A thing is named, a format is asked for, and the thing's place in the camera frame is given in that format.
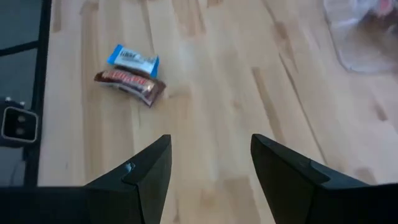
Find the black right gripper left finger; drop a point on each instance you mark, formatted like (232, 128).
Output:
(149, 180)

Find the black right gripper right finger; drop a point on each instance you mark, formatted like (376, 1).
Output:
(280, 180)

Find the long brown candy bar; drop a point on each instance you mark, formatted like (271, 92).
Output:
(130, 84)

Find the blue and white candy bar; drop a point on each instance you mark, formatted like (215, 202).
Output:
(133, 60)

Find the clear plastic bin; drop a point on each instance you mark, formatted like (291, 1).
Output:
(357, 53)

